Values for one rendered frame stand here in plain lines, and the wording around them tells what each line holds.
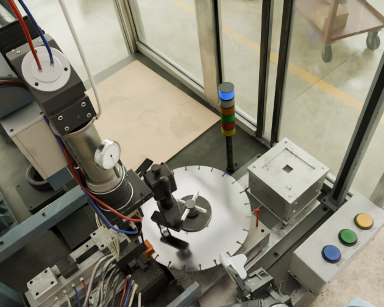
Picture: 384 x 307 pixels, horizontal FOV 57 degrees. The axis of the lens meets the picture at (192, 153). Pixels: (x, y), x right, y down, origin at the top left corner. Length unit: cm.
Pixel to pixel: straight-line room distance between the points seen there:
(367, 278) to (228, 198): 116
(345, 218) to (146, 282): 58
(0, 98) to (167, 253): 58
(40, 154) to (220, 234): 54
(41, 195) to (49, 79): 77
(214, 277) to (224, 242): 12
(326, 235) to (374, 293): 99
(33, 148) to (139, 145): 87
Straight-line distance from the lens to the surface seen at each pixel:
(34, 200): 124
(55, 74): 51
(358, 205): 114
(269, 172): 116
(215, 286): 108
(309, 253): 104
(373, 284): 205
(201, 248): 98
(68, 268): 113
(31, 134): 62
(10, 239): 105
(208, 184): 107
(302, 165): 118
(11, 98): 62
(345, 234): 108
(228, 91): 102
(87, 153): 61
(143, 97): 165
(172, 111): 156
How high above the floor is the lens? 185
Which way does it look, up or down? 52 degrees down
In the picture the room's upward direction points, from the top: 11 degrees counter-clockwise
